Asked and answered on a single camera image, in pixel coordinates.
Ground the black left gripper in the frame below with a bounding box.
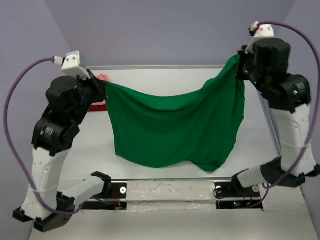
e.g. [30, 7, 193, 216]
[73, 68, 110, 122]

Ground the green t shirt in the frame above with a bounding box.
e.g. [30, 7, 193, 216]
[106, 55, 245, 172]

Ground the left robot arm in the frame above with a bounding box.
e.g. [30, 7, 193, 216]
[13, 70, 112, 233]

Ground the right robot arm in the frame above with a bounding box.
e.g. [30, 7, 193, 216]
[229, 37, 320, 196]

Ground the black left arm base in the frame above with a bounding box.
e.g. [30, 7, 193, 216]
[81, 181, 128, 211]

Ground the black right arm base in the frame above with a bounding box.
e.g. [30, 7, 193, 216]
[212, 181, 263, 210]

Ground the dark red t shirt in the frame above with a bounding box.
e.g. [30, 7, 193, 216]
[88, 105, 108, 112]

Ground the pink t shirt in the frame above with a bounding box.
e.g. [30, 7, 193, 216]
[92, 74, 110, 106]

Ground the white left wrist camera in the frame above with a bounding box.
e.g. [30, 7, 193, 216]
[53, 50, 91, 80]

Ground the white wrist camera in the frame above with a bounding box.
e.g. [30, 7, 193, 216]
[53, 50, 91, 80]
[244, 21, 275, 54]

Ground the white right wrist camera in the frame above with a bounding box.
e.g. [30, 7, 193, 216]
[244, 21, 275, 54]

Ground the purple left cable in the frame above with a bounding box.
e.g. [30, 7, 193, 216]
[3, 57, 126, 216]

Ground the purple cable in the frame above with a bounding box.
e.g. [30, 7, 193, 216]
[3, 57, 126, 216]
[249, 21, 320, 208]

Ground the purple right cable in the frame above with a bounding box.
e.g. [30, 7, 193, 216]
[249, 21, 320, 208]

